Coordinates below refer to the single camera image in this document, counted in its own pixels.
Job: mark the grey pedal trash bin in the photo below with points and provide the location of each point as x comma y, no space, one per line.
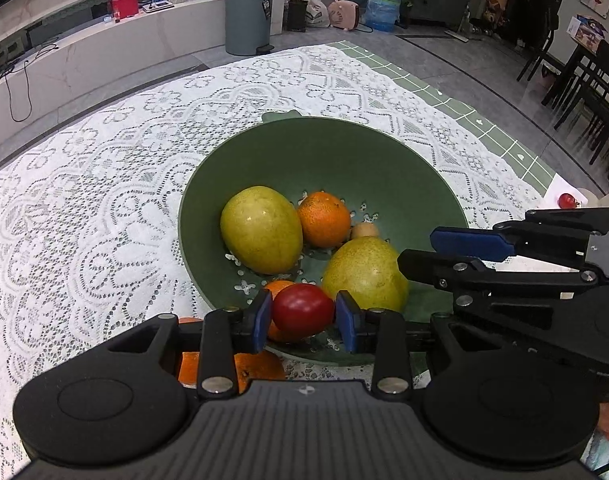
248,20

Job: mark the green colander bowl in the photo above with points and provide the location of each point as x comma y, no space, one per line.
334,160

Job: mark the white plastic bag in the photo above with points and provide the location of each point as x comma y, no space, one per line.
317,12

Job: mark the yellow-green pear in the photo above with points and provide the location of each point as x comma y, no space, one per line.
369,275

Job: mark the white lace tablecloth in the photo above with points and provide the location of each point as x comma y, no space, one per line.
109,185
484,125

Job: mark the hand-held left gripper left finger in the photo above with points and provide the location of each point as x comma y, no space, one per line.
262,320

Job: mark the dark dining chairs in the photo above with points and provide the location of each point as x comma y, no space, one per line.
592,90

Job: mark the yellow-green mango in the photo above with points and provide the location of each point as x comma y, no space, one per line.
259,230

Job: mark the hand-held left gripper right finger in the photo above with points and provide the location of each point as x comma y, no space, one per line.
345,320

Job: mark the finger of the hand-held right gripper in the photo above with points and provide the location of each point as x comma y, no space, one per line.
469,244
434,267

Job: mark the pink pig heater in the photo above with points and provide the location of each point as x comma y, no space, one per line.
345,15

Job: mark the orange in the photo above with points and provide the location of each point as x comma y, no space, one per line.
257,370
324,219
280,289

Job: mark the small red tomato with stem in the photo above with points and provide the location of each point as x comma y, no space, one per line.
567,200

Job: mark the red box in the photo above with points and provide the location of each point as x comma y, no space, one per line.
123,6

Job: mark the brown kiwi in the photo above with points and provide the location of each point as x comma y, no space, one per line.
364,231

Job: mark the black dining chair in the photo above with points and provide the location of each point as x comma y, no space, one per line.
539,35

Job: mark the white curved TV console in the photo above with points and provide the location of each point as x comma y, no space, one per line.
134,45

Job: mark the blue water jug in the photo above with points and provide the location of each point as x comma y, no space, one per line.
384,5

